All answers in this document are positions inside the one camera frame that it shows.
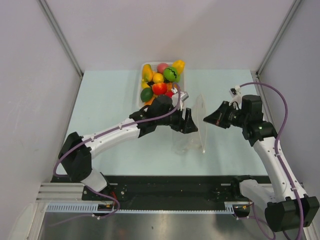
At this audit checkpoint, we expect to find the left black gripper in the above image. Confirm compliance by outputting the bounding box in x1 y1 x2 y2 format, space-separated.
155 103 197 134

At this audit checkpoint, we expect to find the orange toy pineapple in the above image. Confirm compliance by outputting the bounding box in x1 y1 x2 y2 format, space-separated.
166 82 179 93

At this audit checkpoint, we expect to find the yellow toy lemon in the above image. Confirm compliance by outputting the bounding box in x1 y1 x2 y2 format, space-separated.
152 72 165 84

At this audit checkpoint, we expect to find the green striped toy melon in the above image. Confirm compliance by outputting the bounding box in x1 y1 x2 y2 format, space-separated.
163 66 180 83

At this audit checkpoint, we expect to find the orange toy persimmon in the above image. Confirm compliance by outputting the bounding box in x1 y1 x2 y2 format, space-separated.
144 96 156 106

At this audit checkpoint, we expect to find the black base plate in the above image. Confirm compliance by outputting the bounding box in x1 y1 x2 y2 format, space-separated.
51 174 272 208

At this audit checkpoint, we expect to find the orange yellow toy mango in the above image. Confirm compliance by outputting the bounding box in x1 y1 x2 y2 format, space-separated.
141 64 154 83

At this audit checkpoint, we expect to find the pink toy peach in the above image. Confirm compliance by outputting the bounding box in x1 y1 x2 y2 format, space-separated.
157 62 169 74

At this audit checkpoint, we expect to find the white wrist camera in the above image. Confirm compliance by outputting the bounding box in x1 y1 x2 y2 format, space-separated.
171 83 189 110
229 85 242 106

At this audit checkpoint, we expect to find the yellow toy banana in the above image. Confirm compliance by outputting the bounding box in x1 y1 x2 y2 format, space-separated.
141 79 150 89

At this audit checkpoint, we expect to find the red yellow toy apple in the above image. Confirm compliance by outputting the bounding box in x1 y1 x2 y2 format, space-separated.
152 82 167 96

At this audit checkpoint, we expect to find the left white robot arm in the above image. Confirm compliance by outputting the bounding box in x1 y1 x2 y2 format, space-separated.
57 92 198 200

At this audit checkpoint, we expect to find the yellow toy bell pepper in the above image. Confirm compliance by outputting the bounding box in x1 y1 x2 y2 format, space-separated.
171 59 185 75

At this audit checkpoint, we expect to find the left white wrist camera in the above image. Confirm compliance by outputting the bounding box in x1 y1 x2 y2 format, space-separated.
171 83 189 110

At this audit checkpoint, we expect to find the white slotted cable duct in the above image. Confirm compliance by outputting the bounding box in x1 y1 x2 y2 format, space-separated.
45 201 251 214

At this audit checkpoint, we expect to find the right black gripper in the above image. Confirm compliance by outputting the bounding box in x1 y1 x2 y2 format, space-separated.
203 101 248 129

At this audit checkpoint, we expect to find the red toy tomato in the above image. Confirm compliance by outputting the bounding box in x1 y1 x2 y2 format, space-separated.
165 91 174 98

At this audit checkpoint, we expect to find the white plastic fruit basket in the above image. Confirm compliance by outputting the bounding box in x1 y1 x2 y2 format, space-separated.
136 60 188 112

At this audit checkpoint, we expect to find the clear zip top bag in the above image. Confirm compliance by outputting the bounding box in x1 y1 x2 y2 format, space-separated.
172 94 207 155

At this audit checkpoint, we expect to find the green toy lime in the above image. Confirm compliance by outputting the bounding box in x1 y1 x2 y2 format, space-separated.
140 87 154 103

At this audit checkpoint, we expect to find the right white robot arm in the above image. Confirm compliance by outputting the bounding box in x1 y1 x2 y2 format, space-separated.
203 94 320 232

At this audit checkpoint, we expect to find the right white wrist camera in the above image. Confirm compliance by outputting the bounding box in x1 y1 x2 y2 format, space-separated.
229 85 242 106

